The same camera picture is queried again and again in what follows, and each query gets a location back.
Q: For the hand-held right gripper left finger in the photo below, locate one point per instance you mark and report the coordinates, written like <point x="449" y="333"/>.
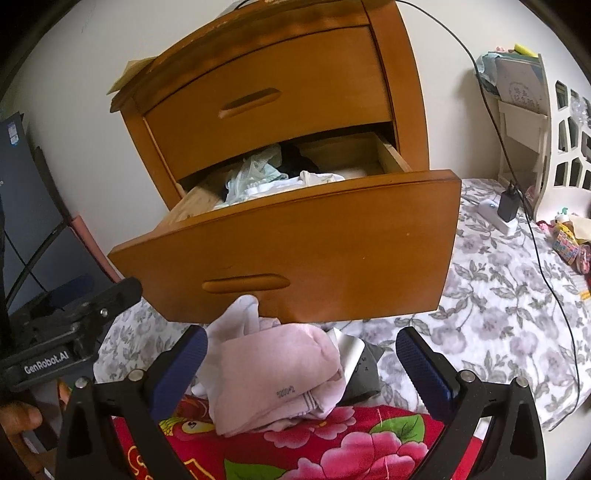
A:
<point x="182" y="369"/>

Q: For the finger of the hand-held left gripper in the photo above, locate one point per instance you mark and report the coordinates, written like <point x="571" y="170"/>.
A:
<point x="117" y="295"/>
<point x="69" y="291"/>

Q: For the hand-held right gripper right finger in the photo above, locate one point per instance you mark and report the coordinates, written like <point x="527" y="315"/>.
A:
<point x="422" y="369"/>

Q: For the grey underwear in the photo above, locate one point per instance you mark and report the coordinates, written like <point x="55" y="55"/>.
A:
<point x="367" y="374"/>

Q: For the pink underwear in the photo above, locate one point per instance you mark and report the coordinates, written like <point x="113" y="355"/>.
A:
<point x="277" y="364"/>

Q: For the wooden drawer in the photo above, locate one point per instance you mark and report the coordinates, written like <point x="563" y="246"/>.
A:
<point x="300" y="249"/>
<point x="286" y="83"/>

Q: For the pale green lace underwear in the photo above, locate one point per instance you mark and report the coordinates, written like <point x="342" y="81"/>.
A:
<point x="251" y="177"/>

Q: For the white cartoon print underwear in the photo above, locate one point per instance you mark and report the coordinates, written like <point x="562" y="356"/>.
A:
<point x="268" y="190"/>

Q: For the cream underwear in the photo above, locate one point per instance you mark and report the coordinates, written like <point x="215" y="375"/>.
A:
<point x="321" y="177"/>

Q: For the black lace underwear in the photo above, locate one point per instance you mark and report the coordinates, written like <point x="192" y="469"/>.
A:
<point x="298" y="164"/>

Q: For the closed wooden drawer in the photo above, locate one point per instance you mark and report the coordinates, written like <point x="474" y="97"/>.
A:
<point x="286" y="83"/>

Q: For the person's left hand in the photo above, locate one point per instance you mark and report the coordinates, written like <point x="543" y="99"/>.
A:
<point x="23" y="415"/>

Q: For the grey floral quilt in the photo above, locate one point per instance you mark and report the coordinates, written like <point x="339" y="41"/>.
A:
<point x="485" y="314"/>

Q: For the dark blue cabinet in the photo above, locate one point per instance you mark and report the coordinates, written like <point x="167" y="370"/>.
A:
<point x="27" y="207"/>

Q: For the red floral blanket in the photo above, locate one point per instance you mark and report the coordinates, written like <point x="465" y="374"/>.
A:
<point x="300" y="450"/>

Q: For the white power strip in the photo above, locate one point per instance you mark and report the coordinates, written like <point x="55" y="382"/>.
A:
<point x="489" y="214"/>

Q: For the black charger plug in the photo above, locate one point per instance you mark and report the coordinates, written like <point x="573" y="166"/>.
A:
<point x="508" y="205"/>

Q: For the beige paper envelope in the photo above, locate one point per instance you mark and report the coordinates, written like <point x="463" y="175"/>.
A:
<point x="127" y="76"/>

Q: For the white lattice shelf rack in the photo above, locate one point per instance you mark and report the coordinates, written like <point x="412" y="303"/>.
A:
<point x="549" y="152"/>

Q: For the wooden nightstand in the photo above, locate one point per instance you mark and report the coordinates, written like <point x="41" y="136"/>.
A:
<point x="408" y="92"/>

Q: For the teal plastic bag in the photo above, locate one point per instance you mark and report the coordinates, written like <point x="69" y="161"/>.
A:
<point x="485" y="76"/>

